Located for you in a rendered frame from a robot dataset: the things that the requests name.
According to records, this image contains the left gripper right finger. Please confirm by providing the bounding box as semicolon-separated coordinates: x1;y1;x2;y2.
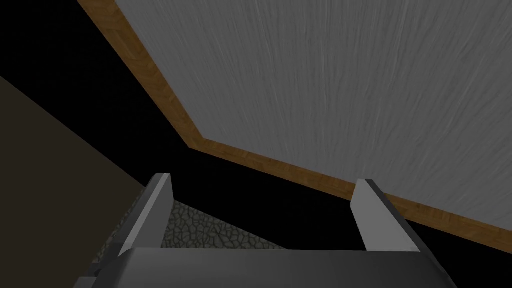
350;178;426;253

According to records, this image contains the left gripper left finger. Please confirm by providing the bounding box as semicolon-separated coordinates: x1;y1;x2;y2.
109;173;175;258

